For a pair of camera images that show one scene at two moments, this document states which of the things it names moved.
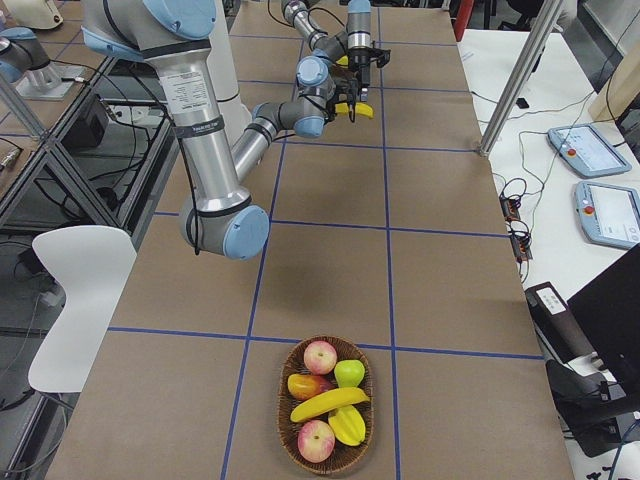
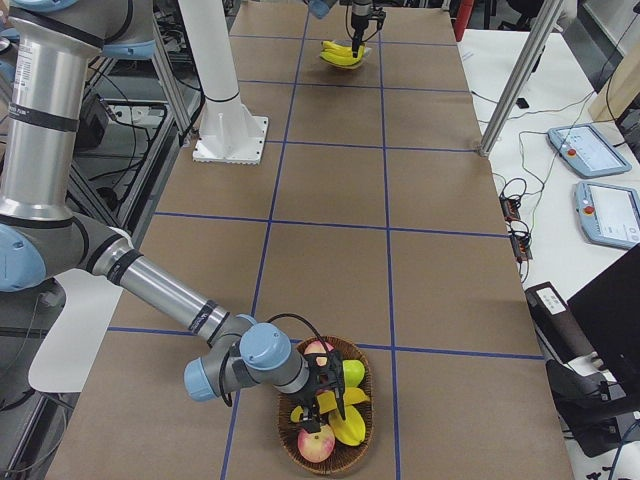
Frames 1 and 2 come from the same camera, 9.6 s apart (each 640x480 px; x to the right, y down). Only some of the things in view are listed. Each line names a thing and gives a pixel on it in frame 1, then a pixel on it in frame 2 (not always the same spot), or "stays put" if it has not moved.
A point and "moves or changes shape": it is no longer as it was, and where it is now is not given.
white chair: x=92 y=265 stays put
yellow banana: x=327 y=403 stays put
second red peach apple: x=316 y=441 stays put
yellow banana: x=361 y=108 moves or changes shape
